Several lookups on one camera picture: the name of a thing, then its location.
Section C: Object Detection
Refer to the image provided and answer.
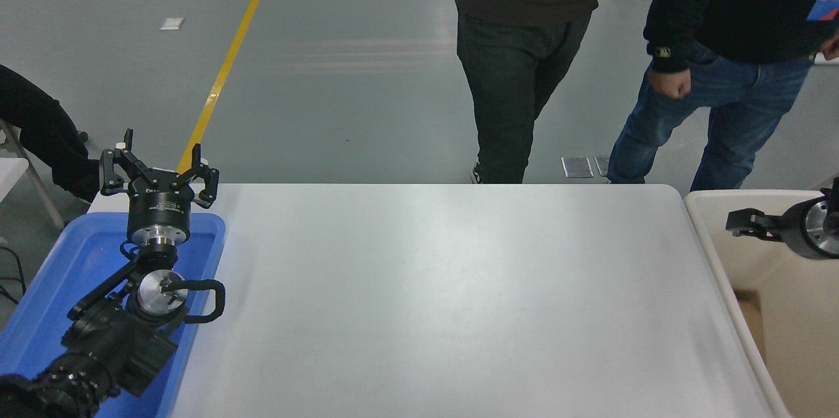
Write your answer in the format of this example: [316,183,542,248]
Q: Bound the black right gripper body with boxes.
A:
[782,198,839,261]

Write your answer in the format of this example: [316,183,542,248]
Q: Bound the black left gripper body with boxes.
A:
[127,170,195,229]

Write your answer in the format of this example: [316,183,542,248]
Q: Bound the large pale bin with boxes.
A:
[683,189,839,418]

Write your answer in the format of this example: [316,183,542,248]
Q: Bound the seated person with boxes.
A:
[0,64,101,204]

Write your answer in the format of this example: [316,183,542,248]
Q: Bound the blue plastic tray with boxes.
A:
[0,212,227,418]

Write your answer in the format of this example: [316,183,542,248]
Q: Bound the standing person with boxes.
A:
[455,0,615,184]

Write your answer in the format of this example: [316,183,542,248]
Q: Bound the grey metal chair frame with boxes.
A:
[0,118,65,230]

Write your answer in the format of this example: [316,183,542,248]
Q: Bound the thin black cable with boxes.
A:
[0,244,27,306]

